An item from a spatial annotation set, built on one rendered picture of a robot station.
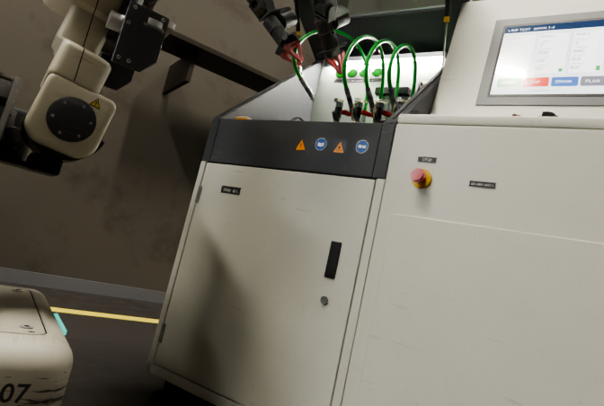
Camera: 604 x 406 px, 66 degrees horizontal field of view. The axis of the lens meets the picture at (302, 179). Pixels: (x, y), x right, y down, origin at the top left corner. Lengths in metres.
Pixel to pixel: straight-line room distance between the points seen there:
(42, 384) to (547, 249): 1.04
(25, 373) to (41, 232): 2.46
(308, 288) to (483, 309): 0.46
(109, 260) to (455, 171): 2.74
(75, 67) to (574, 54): 1.36
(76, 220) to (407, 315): 2.65
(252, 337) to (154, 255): 2.25
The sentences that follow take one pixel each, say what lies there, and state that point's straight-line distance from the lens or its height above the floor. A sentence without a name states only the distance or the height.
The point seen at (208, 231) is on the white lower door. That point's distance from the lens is 1.57.
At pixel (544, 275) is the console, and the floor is 0.61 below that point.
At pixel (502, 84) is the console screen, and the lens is 1.58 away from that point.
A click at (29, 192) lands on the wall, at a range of 3.43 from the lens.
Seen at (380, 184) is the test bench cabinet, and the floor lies 0.77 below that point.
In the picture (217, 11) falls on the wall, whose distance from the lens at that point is 3.98.
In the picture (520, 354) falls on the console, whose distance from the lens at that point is 1.15.
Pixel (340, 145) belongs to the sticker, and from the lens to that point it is 1.36.
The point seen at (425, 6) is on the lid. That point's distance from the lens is 1.97.
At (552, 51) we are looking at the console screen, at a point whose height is 1.30.
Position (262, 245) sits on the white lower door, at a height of 0.55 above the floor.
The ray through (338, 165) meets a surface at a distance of 1.34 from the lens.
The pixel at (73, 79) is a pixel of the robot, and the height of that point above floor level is 0.81.
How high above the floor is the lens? 0.53
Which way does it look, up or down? 10 degrees up
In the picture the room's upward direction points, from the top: 13 degrees clockwise
